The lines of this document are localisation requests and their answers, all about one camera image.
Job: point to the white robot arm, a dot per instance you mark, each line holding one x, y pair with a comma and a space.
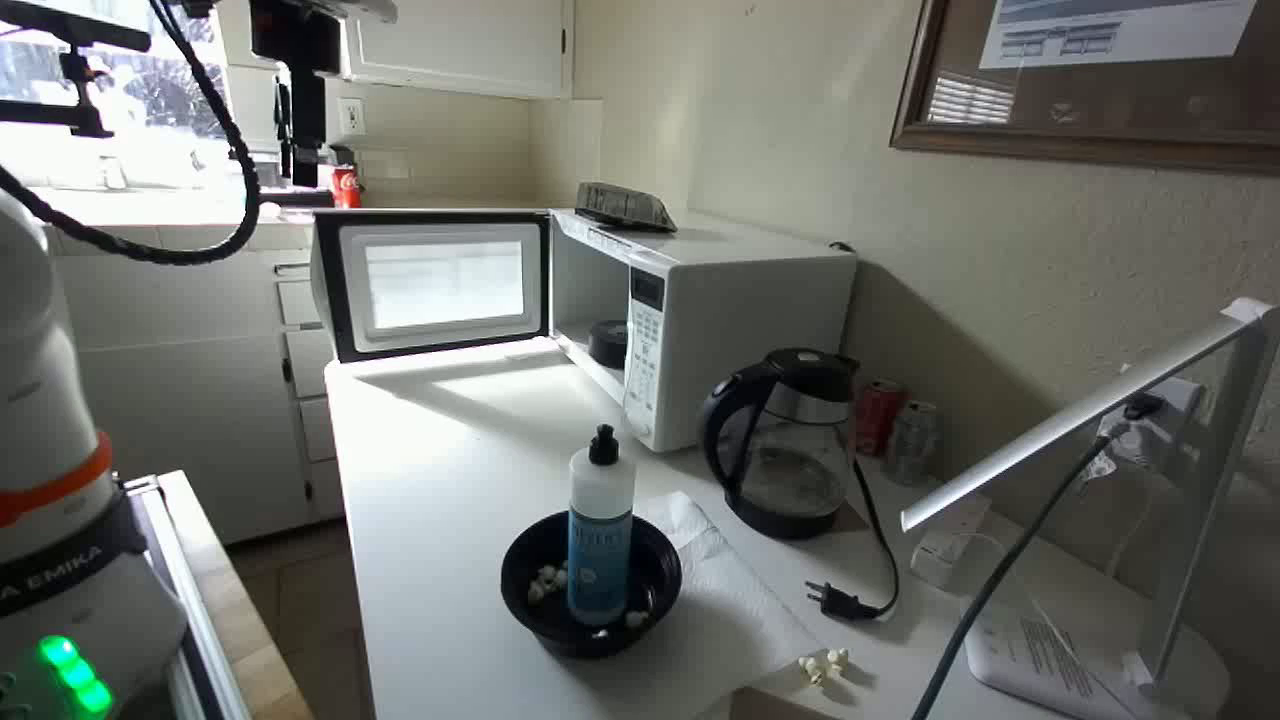
85, 623

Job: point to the white microwave oven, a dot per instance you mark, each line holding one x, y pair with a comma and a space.
697, 306

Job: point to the metal tray on microwave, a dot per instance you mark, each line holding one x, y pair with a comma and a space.
622, 205

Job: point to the microwave door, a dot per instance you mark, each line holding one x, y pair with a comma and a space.
420, 280

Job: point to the red bottle on far counter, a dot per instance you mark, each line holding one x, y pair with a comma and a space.
346, 178

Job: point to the white kitchen cabinet drawers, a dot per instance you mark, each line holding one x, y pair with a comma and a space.
218, 372

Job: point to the white blue squeeze bottle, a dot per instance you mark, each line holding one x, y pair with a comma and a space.
601, 492

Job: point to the black glass electric kettle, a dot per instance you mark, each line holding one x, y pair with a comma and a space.
776, 443

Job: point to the black bowl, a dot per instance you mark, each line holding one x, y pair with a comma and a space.
532, 587

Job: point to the red can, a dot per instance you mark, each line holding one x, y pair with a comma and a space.
877, 414

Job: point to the silver can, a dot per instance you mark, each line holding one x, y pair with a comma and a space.
912, 443

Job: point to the white upper cabinet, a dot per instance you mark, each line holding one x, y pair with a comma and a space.
462, 44

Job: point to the small white crumpled pieces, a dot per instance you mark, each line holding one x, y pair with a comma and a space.
826, 666

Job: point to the framed picture on wall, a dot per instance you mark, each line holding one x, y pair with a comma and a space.
1099, 82

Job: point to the black camera on stand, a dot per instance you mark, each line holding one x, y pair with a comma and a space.
76, 33

